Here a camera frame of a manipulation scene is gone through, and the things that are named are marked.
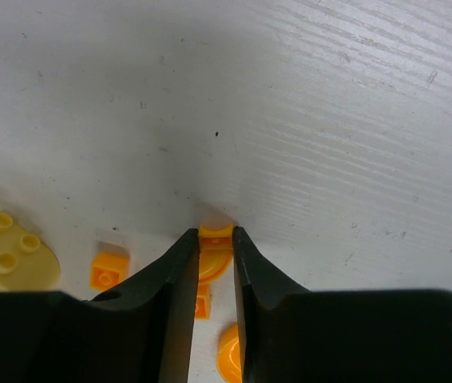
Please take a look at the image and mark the orange curved lego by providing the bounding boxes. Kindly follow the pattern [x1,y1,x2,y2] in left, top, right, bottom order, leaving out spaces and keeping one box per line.
[216,323,242,383]

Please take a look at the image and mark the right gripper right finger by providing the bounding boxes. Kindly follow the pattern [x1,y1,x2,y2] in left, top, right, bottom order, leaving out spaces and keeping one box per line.
[233,227,452,382]

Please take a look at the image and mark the yellow round lego with sticker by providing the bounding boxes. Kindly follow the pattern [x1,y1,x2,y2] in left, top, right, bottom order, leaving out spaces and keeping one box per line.
[0,211,61,292]

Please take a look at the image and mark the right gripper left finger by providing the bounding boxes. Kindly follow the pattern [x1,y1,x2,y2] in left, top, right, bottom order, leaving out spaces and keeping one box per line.
[0,228,199,382]

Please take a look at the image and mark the small orange lego cube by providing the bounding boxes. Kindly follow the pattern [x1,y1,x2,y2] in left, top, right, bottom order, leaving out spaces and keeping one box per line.
[89,252,129,291]

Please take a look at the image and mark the orange arch lego stack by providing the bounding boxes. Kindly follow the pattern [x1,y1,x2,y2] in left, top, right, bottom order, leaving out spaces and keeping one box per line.
[195,224,233,319]

